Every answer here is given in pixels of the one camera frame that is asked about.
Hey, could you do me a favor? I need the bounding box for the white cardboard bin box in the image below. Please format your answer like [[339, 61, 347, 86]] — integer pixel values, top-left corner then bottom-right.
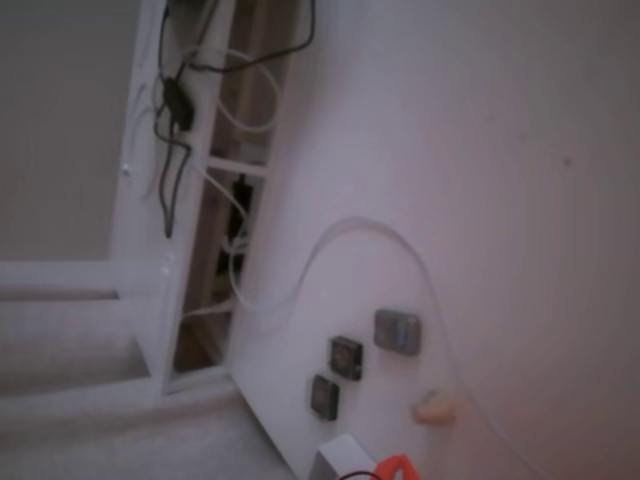
[[307, 432, 382, 480]]

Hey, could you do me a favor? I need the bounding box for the small beige animal figurine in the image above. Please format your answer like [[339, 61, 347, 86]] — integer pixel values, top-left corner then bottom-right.
[[409, 389, 460, 427]]

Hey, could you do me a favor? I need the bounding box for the black box with clear lid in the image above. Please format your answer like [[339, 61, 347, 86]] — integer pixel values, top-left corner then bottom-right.
[[327, 334, 365, 382], [305, 373, 342, 422]]

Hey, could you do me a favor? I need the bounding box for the silver metal tin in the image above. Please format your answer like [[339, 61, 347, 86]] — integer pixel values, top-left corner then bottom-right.
[[372, 308, 422, 357]]

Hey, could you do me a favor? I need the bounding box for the black power plug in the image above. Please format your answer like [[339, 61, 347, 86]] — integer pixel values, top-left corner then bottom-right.
[[226, 172, 254, 239]]

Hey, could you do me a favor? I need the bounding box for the long white cable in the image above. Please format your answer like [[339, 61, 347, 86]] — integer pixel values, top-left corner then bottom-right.
[[232, 215, 549, 480]]

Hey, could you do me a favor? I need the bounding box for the white metal frame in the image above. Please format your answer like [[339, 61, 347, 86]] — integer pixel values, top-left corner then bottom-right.
[[0, 0, 281, 397]]

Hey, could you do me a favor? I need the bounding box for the thin white cable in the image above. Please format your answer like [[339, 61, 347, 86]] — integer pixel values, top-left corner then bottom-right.
[[184, 154, 251, 311]]

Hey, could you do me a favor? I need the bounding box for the looped white cable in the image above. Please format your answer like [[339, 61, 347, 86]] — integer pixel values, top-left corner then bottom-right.
[[213, 47, 281, 135]]

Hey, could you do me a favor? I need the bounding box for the black cable with inline box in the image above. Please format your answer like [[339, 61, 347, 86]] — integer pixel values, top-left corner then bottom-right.
[[151, 0, 197, 239]]

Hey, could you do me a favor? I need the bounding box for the thick black cable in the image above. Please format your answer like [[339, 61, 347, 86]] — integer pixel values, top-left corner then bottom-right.
[[187, 0, 317, 75]]

